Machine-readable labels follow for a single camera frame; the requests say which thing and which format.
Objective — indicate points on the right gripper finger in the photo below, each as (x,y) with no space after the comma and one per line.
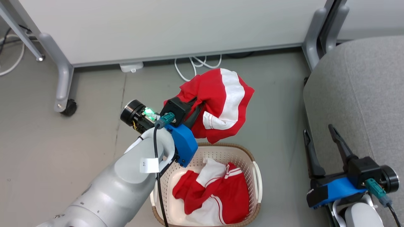
(312,157)
(342,148)

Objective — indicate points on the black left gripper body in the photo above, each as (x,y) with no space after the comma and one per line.
(176,108)

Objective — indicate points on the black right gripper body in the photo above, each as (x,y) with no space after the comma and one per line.
(364,171)

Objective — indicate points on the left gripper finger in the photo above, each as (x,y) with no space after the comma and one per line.
(195,113)
(190,101)

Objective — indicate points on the red white striped garment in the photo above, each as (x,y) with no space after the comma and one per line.
(227,195)

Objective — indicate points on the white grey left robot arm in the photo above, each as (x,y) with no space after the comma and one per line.
(107,192)

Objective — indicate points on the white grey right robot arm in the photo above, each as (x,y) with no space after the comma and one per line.
(359,216)

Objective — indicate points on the grey fabric sofa seat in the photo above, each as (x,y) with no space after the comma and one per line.
(363,94)

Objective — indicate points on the white laundry basket brown rim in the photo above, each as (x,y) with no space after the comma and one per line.
(252,157)

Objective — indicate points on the white power adapter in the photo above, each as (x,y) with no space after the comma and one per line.
(131,67)

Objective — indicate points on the large white partition panel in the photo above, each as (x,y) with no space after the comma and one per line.
(173,28)

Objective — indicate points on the grey partition leg with caster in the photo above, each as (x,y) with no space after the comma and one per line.
(63,75)

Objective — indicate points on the small white partition panel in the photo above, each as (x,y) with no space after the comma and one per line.
(372,19)

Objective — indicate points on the thin grey metal leg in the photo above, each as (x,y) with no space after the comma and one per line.
(22,34)

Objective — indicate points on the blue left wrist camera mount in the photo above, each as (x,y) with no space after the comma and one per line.
(184,143)

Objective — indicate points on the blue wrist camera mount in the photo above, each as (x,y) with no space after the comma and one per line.
(337,190)
(184,143)

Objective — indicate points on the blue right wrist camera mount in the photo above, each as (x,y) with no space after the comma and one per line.
(337,190)

